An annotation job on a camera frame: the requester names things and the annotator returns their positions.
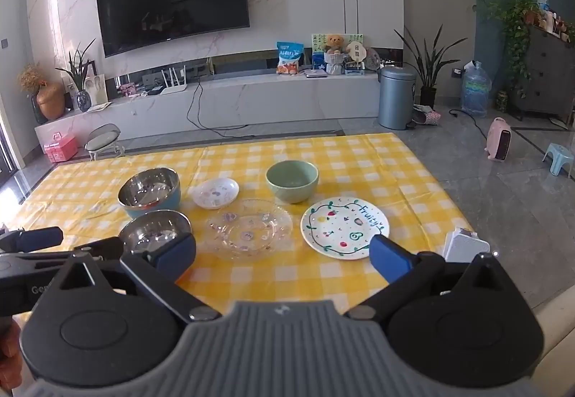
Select assorted bottles and jars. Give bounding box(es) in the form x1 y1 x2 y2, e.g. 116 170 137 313
537 0 575 43

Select pink storage box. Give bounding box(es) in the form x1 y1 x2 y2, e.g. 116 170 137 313
43 132 78 163

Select yellow checked tablecloth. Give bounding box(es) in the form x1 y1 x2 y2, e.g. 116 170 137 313
9 132 477 321

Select teddy bear bouquet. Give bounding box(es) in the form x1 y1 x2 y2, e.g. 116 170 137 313
323 34 346 75

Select trailing pothos plant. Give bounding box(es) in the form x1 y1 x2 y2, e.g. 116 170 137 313
487 0 546 97

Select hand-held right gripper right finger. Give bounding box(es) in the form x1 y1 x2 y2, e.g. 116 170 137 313
344 234 513 322

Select white phone stand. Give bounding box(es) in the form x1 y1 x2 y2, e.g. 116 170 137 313
442 227 491 264

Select potted snake plant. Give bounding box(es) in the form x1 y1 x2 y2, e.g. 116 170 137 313
394 24 459 110

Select white marble TV cabinet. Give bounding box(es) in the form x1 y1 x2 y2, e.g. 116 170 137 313
33 69 382 151

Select green picture board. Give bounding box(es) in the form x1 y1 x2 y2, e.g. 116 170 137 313
311 33 364 74

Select blue steel bowl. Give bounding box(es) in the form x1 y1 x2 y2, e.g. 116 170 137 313
118 168 181 219

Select blue snack bag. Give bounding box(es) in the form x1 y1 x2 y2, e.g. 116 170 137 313
276 41 306 76

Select round grey cushioned stool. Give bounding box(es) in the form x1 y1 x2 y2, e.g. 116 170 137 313
84 124 125 161

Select small blue stool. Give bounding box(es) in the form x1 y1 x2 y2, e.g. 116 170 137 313
542 143 572 179

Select dried flowers in dark vase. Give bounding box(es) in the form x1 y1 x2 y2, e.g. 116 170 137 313
18 63 48 125

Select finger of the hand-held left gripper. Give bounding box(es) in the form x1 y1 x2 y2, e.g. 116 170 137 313
0 226 64 254
0 237 124 267

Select sketch photo frame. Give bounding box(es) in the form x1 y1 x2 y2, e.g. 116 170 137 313
85 74 107 107

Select person's left hand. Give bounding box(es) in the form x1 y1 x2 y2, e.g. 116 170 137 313
0 320 23 384

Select grey trash can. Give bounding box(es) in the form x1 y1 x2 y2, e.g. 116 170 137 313
377 66 418 130

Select pink space heater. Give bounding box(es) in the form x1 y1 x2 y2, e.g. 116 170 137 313
485 117 514 163

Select brown ceramic vase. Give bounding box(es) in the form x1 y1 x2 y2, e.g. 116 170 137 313
36 83 66 121

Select green ceramic bowl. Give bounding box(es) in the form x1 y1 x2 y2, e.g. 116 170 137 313
265 160 319 204

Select grey dresser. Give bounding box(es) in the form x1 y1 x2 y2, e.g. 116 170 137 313
516 23 575 124

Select white fruit pattern plate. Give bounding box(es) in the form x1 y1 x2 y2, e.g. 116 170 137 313
300 198 390 260

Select small white sticker plate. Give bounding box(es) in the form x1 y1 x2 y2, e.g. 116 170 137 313
192 177 240 210

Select round paper hand fan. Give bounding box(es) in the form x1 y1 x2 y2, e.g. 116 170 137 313
345 40 364 65

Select white router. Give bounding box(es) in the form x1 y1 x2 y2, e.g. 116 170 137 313
159 67 189 96

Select black floor cable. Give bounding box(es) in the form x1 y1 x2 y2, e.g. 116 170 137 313
449 110 490 142

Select black power cable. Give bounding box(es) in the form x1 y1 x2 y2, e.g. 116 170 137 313
185 76 342 138

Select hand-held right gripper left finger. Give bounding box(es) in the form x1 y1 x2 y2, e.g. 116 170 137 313
56 233 223 326

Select plant in blue vase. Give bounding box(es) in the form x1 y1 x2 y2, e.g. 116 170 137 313
56 38 97 112

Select clear glass plate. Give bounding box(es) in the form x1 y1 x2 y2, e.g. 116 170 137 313
206 198 294 262

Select orange steel bowl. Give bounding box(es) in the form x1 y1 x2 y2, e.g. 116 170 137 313
119 209 193 253

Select blue water jug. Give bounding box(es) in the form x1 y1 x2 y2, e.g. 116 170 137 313
461 61 491 118

